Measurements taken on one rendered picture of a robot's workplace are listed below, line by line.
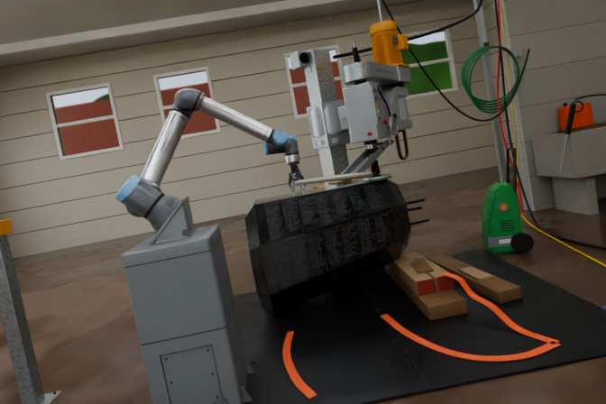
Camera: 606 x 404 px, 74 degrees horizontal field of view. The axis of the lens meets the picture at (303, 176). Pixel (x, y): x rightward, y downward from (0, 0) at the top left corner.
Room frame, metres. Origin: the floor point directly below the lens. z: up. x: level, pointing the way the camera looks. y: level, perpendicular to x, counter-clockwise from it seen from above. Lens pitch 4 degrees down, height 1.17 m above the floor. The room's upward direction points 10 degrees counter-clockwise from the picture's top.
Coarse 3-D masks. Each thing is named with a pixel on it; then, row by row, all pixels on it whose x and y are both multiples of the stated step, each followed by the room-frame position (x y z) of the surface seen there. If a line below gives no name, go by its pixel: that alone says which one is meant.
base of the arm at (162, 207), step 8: (160, 200) 1.95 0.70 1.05; (168, 200) 1.97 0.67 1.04; (176, 200) 1.99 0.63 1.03; (152, 208) 1.93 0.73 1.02; (160, 208) 1.93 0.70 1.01; (168, 208) 1.93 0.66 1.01; (144, 216) 1.96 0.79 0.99; (152, 216) 1.93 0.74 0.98; (160, 216) 1.92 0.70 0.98; (168, 216) 1.92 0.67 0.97; (152, 224) 1.95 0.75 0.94; (160, 224) 1.92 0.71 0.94
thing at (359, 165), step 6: (378, 144) 3.25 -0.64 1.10; (384, 144) 3.13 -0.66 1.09; (378, 150) 3.02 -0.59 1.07; (384, 150) 3.12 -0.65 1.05; (360, 156) 3.01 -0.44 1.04; (366, 156) 3.10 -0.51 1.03; (372, 156) 2.93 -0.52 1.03; (378, 156) 3.00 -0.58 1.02; (354, 162) 2.92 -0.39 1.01; (360, 162) 2.99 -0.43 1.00; (366, 162) 2.82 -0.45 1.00; (372, 162) 2.91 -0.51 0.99; (348, 168) 2.83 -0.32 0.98; (354, 168) 2.91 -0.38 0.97; (360, 168) 2.73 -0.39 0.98; (366, 168) 2.81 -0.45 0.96; (342, 174) 2.74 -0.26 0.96
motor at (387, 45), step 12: (384, 24) 3.51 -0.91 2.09; (372, 36) 3.62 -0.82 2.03; (384, 36) 3.53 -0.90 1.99; (396, 36) 3.49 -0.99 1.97; (372, 48) 3.62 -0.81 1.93; (384, 48) 3.53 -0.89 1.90; (396, 48) 3.52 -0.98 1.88; (408, 48) 3.58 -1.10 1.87; (384, 60) 3.54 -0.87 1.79; (396, 60) 3.51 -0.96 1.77
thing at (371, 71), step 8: (352, 64) 2.96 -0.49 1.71; (360, 64) 2.95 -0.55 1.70; (368, 64) 2.98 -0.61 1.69; (376, 64) 3.09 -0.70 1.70; (384, 64) 3.25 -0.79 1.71; (344, 72) 3.01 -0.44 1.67; (352, 72) 2.96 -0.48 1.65; (360, 72) 2.95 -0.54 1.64; (368, 72) 2.97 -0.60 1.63; (376, 72) 3.07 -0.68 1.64; (384, 72) 3.20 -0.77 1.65; (392, 72) 3.35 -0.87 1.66; (400, 72) 3.47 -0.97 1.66; (408, 72) 3.63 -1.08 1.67; (344, 80) 3.03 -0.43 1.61; (352, 80) 2.98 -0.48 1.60; (360, 80) 3.03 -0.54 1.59; (368, 80) 3.12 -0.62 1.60; (376, 80) 3.20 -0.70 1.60; (384, 80) 3.29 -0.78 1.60; (392, 80) 3.38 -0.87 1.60; (400, 80) 3.45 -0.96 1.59; (408, 80) 3.60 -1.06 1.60; (384, 88) 3.57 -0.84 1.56
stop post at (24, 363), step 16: (0, 224) 2.24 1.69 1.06; (0, 240) 2.24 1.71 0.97; (0, 256) 2.22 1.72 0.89; (0, 272) 2.22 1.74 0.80; (0, 288) 2.22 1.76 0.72; (16, 288) 2.28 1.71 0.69; (0, 304) 2.22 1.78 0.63; (16, 304) 2.25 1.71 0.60; (16, 320) 2.22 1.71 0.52; (16, 336) 2.22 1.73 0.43; (16, 352) 2.22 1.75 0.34; (32, 352) 2.29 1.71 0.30; (16, 368) 2.22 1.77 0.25; (32, 368) 2.26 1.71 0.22; (32, 384) 2.23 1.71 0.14; (32, 400) 2.22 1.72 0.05; (48, 400) 2.27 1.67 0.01
